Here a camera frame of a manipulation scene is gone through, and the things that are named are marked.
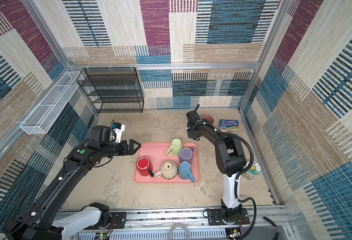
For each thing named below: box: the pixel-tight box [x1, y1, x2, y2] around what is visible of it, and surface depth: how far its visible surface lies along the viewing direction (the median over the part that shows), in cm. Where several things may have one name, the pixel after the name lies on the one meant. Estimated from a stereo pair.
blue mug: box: [178, 161, 196, 183], surface depth 83 cm
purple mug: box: [179, 147, 195, 165], surface depth 89 cm
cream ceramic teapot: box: [153, 161, 178, 180], surface depth 83 cm
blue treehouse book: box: [219, 119, 240, 135], surface depth 110 cm
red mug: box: [136, 156, 153, 177], surface depth 85 cm
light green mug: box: [166, 138, 183, 157], surface depth 91 cm
